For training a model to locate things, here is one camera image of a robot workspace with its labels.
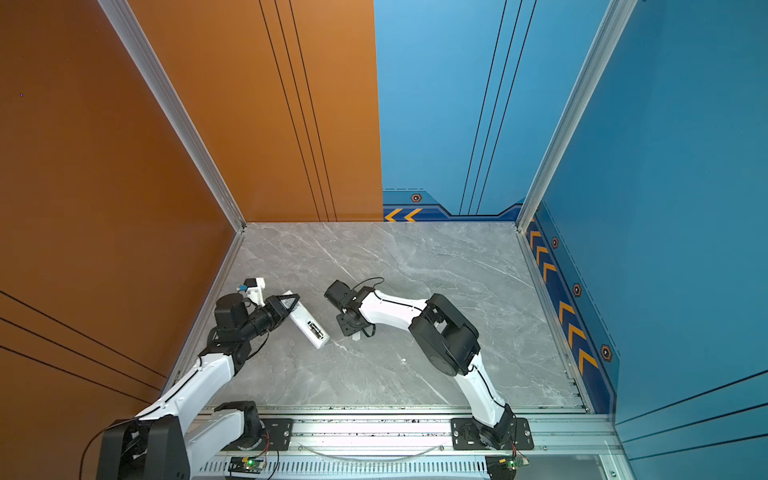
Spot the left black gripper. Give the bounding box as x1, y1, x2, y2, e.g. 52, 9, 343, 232
239, 293, 299, 344

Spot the white remote control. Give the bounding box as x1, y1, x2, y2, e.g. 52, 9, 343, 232
285, 290, 330, 349

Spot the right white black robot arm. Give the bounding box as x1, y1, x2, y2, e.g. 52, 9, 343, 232
324, 280, 534, 451

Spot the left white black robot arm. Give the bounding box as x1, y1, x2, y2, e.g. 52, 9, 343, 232
96, 293, 300, 479

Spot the left small circuit board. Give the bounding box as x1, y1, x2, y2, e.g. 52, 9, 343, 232
226, 457, 268, 477

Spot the small circuit board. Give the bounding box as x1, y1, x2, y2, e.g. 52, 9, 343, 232
226, 457, 268, 477
485, 456, 526, 480

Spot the right small circuit board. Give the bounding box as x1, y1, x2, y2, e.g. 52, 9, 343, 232
485, 456, 526, 480

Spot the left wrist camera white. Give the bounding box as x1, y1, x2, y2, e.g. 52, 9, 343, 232
237, 277, 266, 307

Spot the aluminium mounting rail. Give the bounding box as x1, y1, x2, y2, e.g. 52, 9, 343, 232
119, 405, 625, 458

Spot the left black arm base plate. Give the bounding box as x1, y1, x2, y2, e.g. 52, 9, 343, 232
222, 418, 294, 453

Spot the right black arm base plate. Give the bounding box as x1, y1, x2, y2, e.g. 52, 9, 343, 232
450, 417, 535, 451

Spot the left aluminium corner post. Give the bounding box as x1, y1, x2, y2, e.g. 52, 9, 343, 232
98, 0, 246, 235

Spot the aluminium corner post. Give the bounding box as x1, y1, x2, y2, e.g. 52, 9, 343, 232
98, 0, 246, 235
516, 0, 638, 234

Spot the right aluminium corner post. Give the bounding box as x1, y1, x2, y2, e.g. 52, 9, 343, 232
516, 0, 638, 234

